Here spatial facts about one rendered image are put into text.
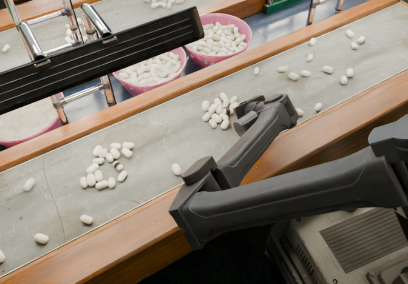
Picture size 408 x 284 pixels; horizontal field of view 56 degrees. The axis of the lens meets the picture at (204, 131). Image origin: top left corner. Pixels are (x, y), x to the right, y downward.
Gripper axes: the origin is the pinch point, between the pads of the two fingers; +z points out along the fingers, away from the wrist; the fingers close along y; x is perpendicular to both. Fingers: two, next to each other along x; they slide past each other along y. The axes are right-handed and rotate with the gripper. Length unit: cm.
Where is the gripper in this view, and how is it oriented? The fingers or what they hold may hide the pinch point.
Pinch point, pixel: (238, 111)
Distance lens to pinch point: 119.1
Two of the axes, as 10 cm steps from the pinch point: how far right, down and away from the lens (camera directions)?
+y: -8.5, 4.1, -3.3
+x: 3.5, 9.1, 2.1
